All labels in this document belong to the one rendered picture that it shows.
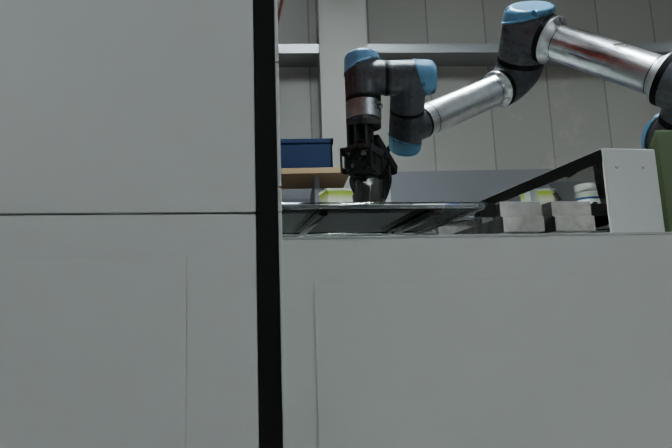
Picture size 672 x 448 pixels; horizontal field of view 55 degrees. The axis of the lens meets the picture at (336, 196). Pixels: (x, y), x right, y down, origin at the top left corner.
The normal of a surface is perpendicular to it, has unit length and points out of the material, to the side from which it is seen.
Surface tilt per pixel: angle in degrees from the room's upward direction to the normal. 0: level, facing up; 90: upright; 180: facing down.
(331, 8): 90
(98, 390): 90
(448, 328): 90
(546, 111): 90
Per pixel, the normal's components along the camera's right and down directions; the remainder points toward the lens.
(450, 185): 0.07, -0.18
